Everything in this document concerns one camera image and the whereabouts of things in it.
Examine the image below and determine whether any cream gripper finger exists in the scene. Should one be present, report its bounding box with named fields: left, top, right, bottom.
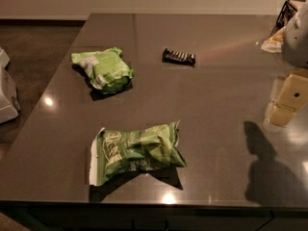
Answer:
left=265, top=68, right=308, bottom=127

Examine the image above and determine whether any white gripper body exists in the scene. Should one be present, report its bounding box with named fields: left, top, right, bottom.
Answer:
left=282, top=2, right=308, bottom=68

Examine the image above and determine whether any green jalapeno chip bag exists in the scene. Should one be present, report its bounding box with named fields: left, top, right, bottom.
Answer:
left=89, top=121, right=187, bottom=187

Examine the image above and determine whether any green rice chip bag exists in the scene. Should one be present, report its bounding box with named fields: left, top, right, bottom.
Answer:
left=71, top=47, right=134, bottom=94

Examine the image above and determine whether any pale crumpled wrapper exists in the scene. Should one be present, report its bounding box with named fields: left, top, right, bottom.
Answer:
left=261, top=27, right=285, bottom=54

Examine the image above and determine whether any black snack bar wrapper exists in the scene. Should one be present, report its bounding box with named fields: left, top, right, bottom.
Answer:
left=162, top=48, right=195, bottom=66

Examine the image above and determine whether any white appliance at left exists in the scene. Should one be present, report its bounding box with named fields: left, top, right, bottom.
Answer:
left=0, top=47, right=20, bottom=123

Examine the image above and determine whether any black wire basket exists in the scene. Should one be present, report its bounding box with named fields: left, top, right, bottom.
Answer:
left=271, top=0, right=305, bottom=36

